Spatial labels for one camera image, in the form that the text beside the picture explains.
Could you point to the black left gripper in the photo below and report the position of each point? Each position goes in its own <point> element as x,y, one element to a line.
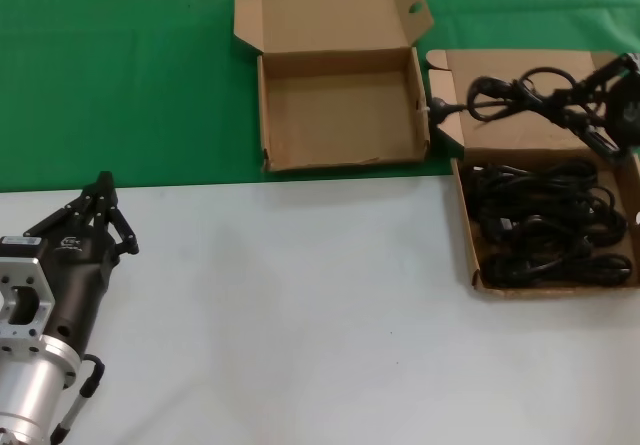
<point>75,285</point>

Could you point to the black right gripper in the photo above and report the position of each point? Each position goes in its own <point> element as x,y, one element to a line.
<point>627,105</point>

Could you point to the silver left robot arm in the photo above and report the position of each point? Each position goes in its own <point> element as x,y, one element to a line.
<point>30,390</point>

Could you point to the open cardboard box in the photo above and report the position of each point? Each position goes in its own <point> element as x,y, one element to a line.
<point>520,135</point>
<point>340,110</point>

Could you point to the green table cloth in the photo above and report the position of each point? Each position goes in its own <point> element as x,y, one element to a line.
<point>100,90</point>

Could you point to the silver left wrist bracket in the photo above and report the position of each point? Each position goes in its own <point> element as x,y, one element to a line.
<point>35,275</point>

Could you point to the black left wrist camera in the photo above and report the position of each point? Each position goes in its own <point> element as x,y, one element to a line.
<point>20,251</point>

